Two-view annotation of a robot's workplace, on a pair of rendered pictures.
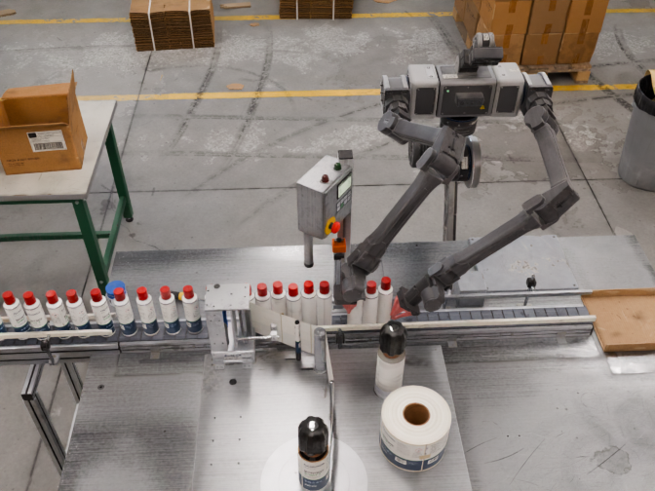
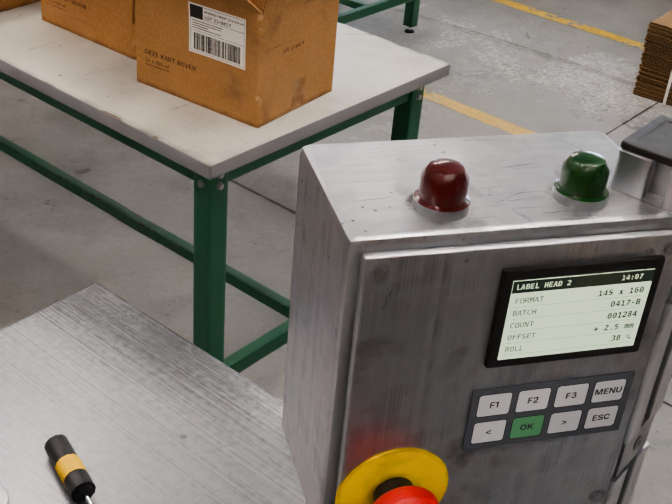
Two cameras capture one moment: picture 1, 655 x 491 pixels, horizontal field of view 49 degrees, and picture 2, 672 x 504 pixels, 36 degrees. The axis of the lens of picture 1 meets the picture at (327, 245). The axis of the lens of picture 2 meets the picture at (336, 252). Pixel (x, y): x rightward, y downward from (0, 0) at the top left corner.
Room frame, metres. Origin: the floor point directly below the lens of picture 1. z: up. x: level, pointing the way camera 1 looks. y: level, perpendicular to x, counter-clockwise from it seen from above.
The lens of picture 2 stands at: (1.34, -0.22, 1.70)
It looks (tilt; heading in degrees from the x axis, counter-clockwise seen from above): 32 degrees down; 40
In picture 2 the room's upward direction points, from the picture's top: 5 degrees clockwise
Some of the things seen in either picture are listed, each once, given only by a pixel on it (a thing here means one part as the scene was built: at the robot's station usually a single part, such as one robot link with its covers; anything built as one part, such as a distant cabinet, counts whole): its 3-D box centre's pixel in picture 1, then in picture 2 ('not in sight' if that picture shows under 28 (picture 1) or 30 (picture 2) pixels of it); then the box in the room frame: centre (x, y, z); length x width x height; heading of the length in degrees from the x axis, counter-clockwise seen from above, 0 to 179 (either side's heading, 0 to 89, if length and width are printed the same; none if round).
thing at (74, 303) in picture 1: (78, 313); not in sight; (1.60, 0.83, 0.98); 0.05 x 0.05 x 0.20
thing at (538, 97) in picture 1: (539, 105); not in sight; (2.15, -0.74, 1.45); 0.09 x 0.08 x 0.12; 93
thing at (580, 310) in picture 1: (357, 326); not in sight; (1.65, -0.11, 0.86); 1.65 x 0.08 x 0.04; 93
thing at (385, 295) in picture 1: (384, 300); not in sight; (1.66, -0.20, 0.98); 0.05 x 0.05 x 0.20
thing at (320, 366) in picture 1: (320, 350); not in sight; (1.45, 0.02, 0.97); 0.05 x 0.05 x 0.19
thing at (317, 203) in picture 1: (325, 197); (465, 337); (1.73, 0.01, 1.38); 0.17 x 0.10 x 0.19; 148
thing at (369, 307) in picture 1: (370, 304); not in sight; (1.64, -0.15, 0.98); 0.05 x 0.05 x 0.20
